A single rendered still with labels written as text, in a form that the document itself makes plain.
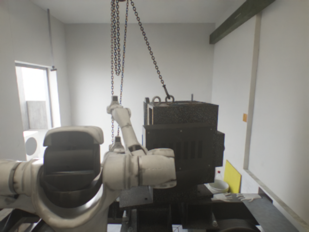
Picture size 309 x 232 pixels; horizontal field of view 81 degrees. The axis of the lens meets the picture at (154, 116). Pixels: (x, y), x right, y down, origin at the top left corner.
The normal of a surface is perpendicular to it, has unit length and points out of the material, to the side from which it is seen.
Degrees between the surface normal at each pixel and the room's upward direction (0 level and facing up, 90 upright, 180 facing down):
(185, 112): 90
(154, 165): 49
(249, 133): 90
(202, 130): 90
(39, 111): 90
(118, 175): 72
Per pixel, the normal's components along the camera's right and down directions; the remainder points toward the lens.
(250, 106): -0.01, 0.17
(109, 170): 0.09, -0.43
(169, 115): 0.22, 0.16
